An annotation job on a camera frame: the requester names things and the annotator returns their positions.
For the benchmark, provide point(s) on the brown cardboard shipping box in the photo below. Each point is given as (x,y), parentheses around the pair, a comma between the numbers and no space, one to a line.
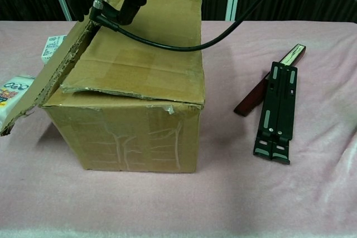
(125,137)

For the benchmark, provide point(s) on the small white blue carton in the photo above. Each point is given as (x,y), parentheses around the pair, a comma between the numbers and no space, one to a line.
(51,47)

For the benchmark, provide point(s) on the dark red flat box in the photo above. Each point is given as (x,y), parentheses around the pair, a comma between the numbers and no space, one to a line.
(251,101)

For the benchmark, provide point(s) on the white tissue pack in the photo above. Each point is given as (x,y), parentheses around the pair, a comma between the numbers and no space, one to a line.
(11,98)

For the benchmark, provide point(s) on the black folding stand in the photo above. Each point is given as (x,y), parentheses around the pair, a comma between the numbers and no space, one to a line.
(279,109)

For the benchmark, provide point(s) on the pink table cloth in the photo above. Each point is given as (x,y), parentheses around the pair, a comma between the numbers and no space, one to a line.
(251,193)

